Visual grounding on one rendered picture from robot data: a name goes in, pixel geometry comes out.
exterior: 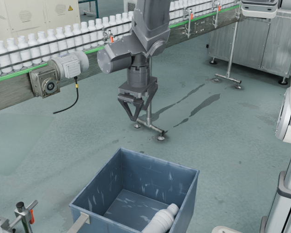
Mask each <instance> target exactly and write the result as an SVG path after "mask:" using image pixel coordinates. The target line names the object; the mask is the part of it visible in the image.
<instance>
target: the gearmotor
mask: <svg viewBox="0 0 291 233"><path fill-rule="evenodd" d="M88 68H89V60H88V57H87V55H86V54H85V53H84V52H83V51H81V50H78V51H75V52H72V53H67V54H63V55H60V56H57V57H55V58H51V59H49V60H48V62H47V65H45V66H42V67H38V68H35V69H32V70H31V71H29V74H30V80H31V84H32V89H33V92H34V94H35V96H36V97H39V96H41V97H42V99H43V98H46V97H49V96H51V95H54V94H57V93H59V92H60V86H59V80H61V79H64V78H69V79H70V78H72V77H74V79H75V83H76V90H77V99H76V101H75V103H74V104H73V105H71V106H70V107H68V108H66V109H63V110H61V111H57V112H53V114H55V113H59V112H62V111H65V110H67V109H69V108H71V107H73V106H74V105H75V104H76V103H77V100H78V98H79V93H78V84H77V78H78V77H77V76H78V75H80V74H81V72H84V71H86V70H88Z"/></svg>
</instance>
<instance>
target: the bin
mask: <svg viewBox="0 0 291 233"><path fill-rule="evenodd" d="M199 173H200V170H197V169H194V168H191V167H188V166H184V165H180V164H177V163H174V162H171V161H167V160H164V159H160V158H157V157H153V156H150V155H147V154H144V153H140V152H136V151H133V150H130V149H127V148H123V147H119V148H118V149H117V150H116V152H115V153H114V154H113V155H112V156H111V157H110V158H109V159H108V161H107V162H106V163H105V164H104V165H103V166H102V167H101V169H100V170H99V171H98V172H97V173H96V174H95V175H94V177H93V178H92V179H91V180H90V181H89V182H88V183H87V185H86V186H85V187H84V188H83V189H82V190H81V191H80V192H79V193H78V194H77V196H76V197H75V198H74V199H73V200H72V201H71V202H70V204H69V207H70V208H71V212H72V217H73V225H72V227H71V228H70V229H69V230H68V232H67V233H142V230H143V229H144V228H145V227H146V226H147V225H148V224H149V223H150V222H151V220H152V218H153V217H154V216H155V214H156V213H157V212H158V211H160V210H162V209H167V208H168V207H169V206H170V205H171V204H172V203H173V204H175V205H176V206H177V207H178V208H179V211H178V213H177V214H176V215H175V216H174V219H175V221H174V223H173V225H172V227H171V228H170V229H169V230H168V231H167V232H166V233H186V231H187V228H188V226H189V224H190V221H191V219H192V216H193V214H194V204H195V197H196V189H197V182H198V175H199Z"/></svg>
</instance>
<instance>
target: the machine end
mask: <svg viewBox="0 0 291 233"><path fill-rule="evenodd" d="M234 24H235V23H232V24H230V25H227V26H224V27H222V28H219V29H216V30H214V31H211V32H210V34H209V42H208V44H207V45H206V48H208V50H207V53H208V55H207V56H210V57H213V60H212V61H209V63H210V64H217V61H215V58H218V59H221V60H224V61H229V57H230V49H231V42H232V37H233V30H234ZM232 63H236V64H239V65H243V66H247V67H251V68H254V69H257V70H261V71H264V72H268V73H271V74H275V75H279V76H282V77H283V80H279V81H278V83H279V84H281V85H287V84H288V82H287V81H285V79H286V78H290V77H291V10H284V9H281V7H280V9H278V10H277V14H276V16H275V17H274V18H259V17H249V18H246V19H244V21H242V22H239V24H238V30H237V36H236V43H235V49H234V55H233V61H232Z"/></svg>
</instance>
